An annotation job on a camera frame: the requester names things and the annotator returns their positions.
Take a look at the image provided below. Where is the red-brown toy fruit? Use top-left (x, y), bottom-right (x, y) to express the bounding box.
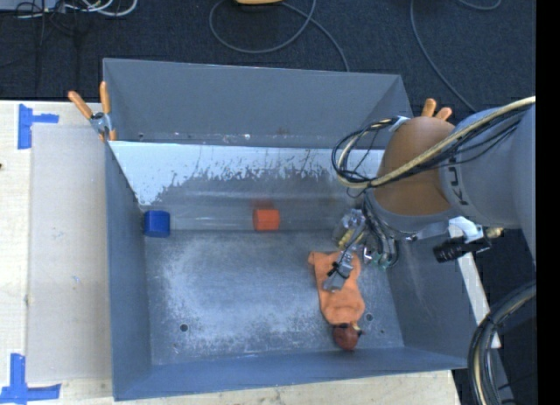
top-left (331, 322), bottom-right (365, 353)

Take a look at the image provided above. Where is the blue cube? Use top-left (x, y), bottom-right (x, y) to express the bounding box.
top-left (143, 209), bottom-right (172, 239)

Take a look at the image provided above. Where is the pale flat board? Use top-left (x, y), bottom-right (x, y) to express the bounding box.
top-left (24, 122), bottom-right (113, 386)

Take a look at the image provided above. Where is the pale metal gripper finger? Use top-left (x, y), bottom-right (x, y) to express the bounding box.
top-left (323, 260), bottom-right (348, 289)
top-left (328, 264), bottom-right (354, 293)

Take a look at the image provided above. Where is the orange cloth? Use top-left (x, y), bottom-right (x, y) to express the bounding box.
top-left (306, 249), bottom-right (367, 331)

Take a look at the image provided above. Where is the orange cube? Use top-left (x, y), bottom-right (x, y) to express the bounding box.
top-left (252, 207), bottom-right (282, 233)

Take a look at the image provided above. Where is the grey metal bin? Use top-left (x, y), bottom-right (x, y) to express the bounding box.
top-left (101, 57), bottom-right (480, 402)

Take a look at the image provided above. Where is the black cylinder on white bracket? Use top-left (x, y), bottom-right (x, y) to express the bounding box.
top-left (432, 214), bottom-right (504, 264)

